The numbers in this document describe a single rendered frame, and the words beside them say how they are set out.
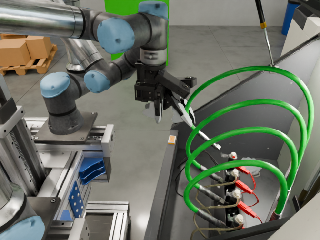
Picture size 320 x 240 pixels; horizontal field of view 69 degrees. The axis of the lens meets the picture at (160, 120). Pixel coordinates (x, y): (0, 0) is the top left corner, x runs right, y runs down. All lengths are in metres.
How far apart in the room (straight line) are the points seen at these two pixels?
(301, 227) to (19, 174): 0.83
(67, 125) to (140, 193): 1.20
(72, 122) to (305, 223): 0.89
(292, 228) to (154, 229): 0.46
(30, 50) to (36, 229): 4.35
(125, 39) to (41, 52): 4.26
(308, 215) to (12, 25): 0.62
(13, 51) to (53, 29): 4.01
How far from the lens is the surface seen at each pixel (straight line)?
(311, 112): 0.78
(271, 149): 1.27
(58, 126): 1.07
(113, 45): 0.55
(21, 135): 0.95
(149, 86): 0.69
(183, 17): 7.21
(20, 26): 0.57
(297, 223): 0.47
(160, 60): 0.66
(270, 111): 1.13
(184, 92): 0.69
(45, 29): 0.59
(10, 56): 4.65
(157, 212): 0.86
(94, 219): 1.77
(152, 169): 2.28
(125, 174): 2.26
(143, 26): 0.58
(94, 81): 0.77
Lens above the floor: 1.67
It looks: 35 degrees down
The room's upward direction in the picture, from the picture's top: straight up
